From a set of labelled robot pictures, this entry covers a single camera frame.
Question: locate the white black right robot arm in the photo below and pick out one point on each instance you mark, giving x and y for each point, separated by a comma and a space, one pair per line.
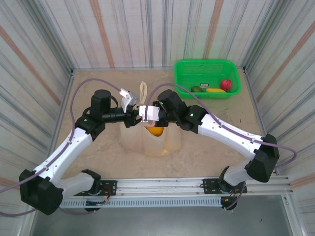
231, 135

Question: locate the green plastic basket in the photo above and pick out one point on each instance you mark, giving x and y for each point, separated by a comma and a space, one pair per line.
187, 73

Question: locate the yellow fake banana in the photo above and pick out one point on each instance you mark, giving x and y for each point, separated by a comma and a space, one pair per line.
215, 90

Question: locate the green fake fruit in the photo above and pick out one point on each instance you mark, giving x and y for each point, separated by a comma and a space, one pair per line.
197, 89

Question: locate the yellow fake mango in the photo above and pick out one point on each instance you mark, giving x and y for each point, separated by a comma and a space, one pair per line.
155, 131

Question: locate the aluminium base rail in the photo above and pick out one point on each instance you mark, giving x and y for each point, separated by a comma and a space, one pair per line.
160, 186

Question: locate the plastic bag with orange print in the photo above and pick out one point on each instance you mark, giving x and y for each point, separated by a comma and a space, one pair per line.
152, 147

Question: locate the pink fake dragon fruit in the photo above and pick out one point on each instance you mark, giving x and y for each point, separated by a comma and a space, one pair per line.
226, 84

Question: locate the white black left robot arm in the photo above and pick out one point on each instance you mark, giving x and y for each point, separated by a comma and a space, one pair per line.
61, 157

